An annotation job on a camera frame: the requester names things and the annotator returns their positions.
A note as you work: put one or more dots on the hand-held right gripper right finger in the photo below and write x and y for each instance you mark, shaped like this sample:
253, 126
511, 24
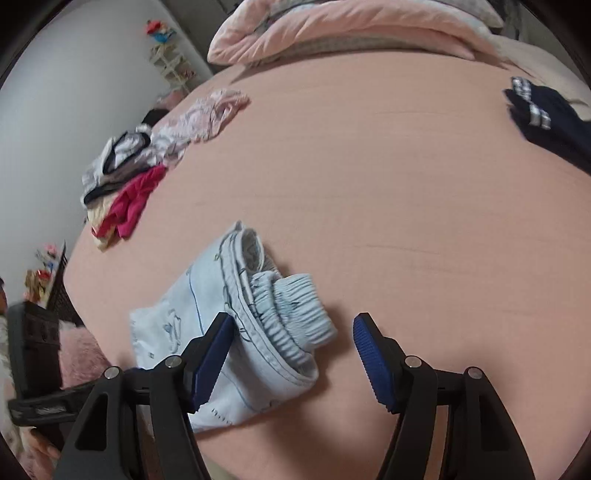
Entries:
374, 360

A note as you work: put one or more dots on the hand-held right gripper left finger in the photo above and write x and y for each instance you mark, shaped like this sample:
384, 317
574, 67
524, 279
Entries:
212, 360

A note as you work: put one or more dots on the light blue printed pants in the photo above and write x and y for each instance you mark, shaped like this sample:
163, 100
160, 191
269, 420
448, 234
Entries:
231, 323

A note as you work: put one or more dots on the person's left hand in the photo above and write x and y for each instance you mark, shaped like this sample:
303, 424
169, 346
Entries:
44, 445

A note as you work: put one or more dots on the pink fluffy blanket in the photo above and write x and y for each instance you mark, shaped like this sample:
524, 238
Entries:
83, 355

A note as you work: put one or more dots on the dark slatted furniture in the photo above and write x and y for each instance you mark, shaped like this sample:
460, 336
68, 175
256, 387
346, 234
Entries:
69, 300

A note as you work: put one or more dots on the colourful toy cluster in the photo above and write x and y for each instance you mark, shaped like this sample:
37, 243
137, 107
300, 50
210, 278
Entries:
41, 277

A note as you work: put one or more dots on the cream garment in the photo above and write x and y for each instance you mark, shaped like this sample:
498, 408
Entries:
102, 228

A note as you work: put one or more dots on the magenta garment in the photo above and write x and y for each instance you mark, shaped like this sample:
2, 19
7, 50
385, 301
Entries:
134, 203

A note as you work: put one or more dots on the black and white garment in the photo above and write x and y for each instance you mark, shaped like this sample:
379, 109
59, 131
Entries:
115, 161

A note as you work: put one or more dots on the pink patterned white garment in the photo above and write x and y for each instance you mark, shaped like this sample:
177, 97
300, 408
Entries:
207, 113

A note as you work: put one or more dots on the black low furniture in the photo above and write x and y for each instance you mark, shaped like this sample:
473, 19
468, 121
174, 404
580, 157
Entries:
154, 117

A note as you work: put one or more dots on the navy folded garment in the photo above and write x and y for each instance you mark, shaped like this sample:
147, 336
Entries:
554, 124

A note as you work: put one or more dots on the toy shelf rack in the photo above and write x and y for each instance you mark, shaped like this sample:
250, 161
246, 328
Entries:
171, 60

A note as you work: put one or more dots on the pink folded quilt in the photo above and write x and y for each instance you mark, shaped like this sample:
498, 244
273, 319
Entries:
346, 27

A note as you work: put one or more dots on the beige pillow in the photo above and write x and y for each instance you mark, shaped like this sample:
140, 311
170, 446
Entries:
545, 60

